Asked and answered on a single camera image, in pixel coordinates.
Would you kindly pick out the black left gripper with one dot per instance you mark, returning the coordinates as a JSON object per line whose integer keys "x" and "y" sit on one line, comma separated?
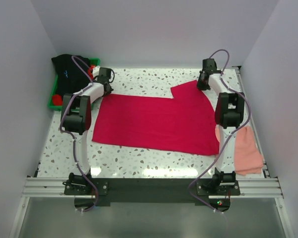
{"x": 111, "y": 89}

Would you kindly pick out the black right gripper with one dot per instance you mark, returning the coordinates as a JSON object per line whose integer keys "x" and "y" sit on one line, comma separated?
{"x": 200, "y": 86}

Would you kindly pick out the magenta t shirt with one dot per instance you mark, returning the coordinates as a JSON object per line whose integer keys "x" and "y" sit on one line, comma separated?
{"x": 184, "y": 123}

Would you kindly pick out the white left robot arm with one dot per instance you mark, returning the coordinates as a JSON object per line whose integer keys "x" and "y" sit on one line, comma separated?
{"x": 76, "y": 114}

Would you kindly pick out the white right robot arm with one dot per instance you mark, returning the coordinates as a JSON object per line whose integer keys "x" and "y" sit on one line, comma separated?
{"x": 229, "y": 114}

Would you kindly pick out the green plastic bin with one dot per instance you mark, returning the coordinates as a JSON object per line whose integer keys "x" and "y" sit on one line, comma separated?
{"x": 51, "y": 105}

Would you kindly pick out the black t shirt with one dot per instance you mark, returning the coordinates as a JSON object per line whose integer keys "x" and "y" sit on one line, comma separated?
{"x": 70, "y": 77}

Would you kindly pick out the red t shirt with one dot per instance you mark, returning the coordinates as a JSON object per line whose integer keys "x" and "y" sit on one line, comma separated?
{"x": 57, "y": 99}

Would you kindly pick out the folded peach t shirt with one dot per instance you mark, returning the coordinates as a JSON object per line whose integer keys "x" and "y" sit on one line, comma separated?
{"x": 247, "y": 157}

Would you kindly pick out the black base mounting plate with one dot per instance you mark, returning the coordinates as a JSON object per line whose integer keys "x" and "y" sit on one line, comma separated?
{"x": 105, "y": 191}

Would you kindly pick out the aluminium table frame rail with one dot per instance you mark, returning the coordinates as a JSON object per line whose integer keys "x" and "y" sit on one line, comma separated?
{"x": 268, "y": 187}

